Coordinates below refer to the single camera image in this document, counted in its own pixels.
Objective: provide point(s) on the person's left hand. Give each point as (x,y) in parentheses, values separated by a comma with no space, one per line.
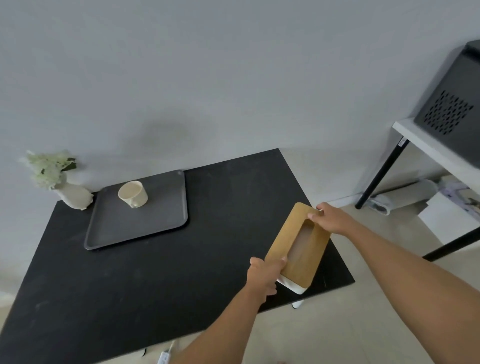
(263,276)

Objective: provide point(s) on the person's right hand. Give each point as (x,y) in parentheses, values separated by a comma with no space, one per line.
(332,219)

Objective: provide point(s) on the person's left thumb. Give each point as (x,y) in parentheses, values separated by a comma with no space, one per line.
(282,262)

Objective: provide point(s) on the person's right thumb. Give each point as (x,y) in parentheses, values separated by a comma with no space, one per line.
(314,215)

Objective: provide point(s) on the white tissue box wooden lid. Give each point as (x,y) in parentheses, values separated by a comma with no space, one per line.
(298,245)

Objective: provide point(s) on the person's right forearm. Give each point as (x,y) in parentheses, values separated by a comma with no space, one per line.
(414,285)

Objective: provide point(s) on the person's left forearm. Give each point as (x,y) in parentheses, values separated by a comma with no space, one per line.
(219,325)

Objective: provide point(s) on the white cylindrical appliance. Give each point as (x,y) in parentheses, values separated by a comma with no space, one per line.
(403,197)

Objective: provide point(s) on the white table with black legs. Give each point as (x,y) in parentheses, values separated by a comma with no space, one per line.
(431,150)

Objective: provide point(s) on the patterned packet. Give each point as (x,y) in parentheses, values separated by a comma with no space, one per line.
(462,195)

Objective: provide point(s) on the dark grey rectangular tray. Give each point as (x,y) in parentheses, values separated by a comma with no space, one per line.
(138,210)

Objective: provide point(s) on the cream ceramic cup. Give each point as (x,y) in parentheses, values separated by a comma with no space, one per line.
(133,194)

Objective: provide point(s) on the black perforated metal case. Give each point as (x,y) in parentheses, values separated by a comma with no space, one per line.
(452,108)

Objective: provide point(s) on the white ceramic vase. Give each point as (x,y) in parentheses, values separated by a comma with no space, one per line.
(73,195)

